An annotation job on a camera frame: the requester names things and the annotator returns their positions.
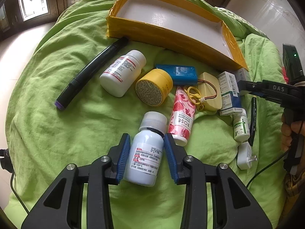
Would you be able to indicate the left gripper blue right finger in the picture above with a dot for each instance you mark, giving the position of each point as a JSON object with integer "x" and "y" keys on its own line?
{"x": 233, "y": 204}

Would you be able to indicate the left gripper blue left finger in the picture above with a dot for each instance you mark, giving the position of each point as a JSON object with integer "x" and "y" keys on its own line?
{"x": 61, "y": 204}

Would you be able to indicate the white bottle dark collar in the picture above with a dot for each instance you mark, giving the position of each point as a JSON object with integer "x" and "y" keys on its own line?
{"x": 146, "y": 150}

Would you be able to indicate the black marker yellow cap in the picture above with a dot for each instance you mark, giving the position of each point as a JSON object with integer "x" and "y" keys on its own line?
{"x": 253, "y": 120}

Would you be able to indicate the small white medicine box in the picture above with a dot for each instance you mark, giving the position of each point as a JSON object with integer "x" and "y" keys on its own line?
{"x": 242, "y": 75}

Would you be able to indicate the white power adapter plug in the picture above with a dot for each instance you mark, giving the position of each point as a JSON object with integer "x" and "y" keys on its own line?
{"x": 244, "y": 156}

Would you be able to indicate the white bottle green label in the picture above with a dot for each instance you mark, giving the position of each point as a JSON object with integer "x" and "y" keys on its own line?
{"x": 241, "y": 126}

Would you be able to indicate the blue white medicine box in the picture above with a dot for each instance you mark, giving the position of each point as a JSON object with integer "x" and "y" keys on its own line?
{"x": 231, "y": 101}

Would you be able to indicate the rose hand cream tube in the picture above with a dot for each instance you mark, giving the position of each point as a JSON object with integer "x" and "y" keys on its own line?
{"x": 182, "y": 117}

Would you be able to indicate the cream plastic case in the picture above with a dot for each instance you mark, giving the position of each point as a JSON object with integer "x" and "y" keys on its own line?
{"x": 209, "y": 89}

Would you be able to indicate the yellow round jar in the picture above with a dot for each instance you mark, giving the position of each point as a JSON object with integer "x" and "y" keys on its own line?
{"x": 154, "y": 87}

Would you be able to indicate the white bottle red label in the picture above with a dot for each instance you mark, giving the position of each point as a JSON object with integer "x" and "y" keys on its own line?
{"x": 120, "y": 75}

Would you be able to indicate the right hand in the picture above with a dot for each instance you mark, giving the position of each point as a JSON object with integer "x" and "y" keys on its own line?
{"x": 287, "y": 130}

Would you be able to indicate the red cloth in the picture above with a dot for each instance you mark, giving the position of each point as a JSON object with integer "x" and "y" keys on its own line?
{"x": 284, "y": 74}

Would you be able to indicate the black marker purple cap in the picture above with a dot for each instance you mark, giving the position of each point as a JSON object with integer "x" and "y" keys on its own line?
{"x": 82, "y": 78}

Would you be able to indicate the yellow cardboard tray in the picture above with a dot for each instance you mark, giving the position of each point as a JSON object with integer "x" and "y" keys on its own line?
{"x": 180, "y": 26}

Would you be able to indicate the blue battery pack with wires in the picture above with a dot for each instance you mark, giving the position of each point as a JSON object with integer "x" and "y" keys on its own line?
{"x": 181, "y": 75}

